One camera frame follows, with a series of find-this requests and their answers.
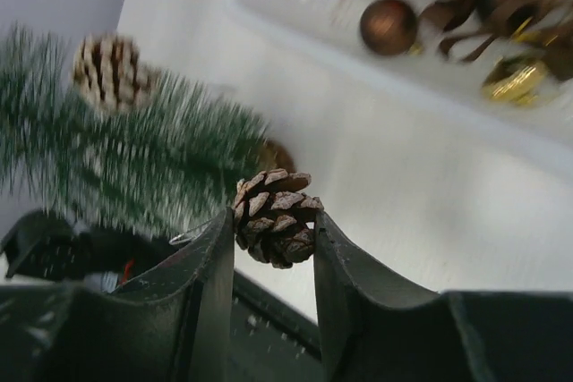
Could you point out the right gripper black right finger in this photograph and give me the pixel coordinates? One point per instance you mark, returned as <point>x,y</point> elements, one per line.
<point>376,325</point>

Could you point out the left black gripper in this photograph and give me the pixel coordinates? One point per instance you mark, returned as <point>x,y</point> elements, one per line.
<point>45,247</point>

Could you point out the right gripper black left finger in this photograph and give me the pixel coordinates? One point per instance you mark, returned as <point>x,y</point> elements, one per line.
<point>171,323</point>

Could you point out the small green christmas tree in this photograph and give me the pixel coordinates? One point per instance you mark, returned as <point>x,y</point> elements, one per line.
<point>161,169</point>

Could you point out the brown pine cone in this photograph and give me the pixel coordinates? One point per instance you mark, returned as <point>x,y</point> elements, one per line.
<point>109,75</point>
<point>273,217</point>

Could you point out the white plastic basket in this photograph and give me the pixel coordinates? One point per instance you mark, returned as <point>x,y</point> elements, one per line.
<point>328,30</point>

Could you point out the brown ribbon gold garland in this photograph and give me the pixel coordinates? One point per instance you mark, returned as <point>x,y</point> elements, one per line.
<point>544,26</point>

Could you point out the dark brown small bauble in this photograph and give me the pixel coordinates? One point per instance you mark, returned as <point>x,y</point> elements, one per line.
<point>389,27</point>

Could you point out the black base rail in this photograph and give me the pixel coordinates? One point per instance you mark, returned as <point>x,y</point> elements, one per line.
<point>269,341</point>

